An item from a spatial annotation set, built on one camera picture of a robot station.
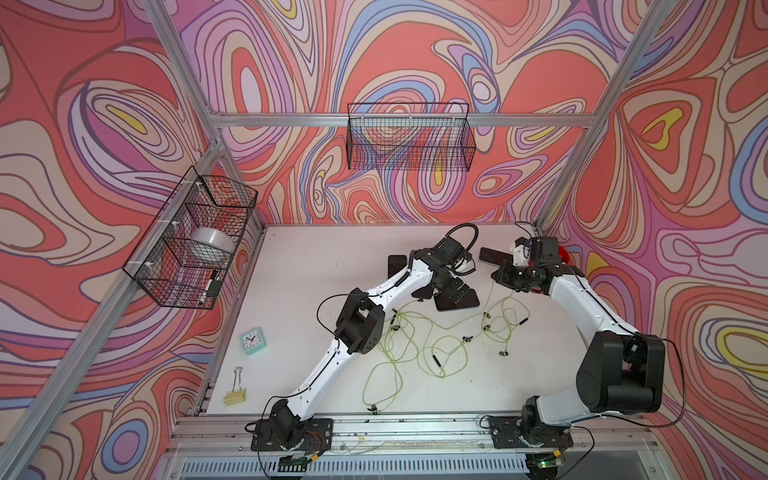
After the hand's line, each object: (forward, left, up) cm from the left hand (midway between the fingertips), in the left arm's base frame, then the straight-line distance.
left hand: (458, 289), depth 96 cm
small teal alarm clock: (-16, +63, -4) cm, 65 cm away
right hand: (-2, -9, +8) cm, 12 cm away
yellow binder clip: (-31, +64, -4) cm, 71 cm away
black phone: (-7, -1, +5) cm, 9 cm away
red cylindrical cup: (+7, -33, +9) cm, 35 cm away
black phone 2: (+19, -18, -6) cm, 27 cm away
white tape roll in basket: (-5, +66, +27) cm, 72 cm away
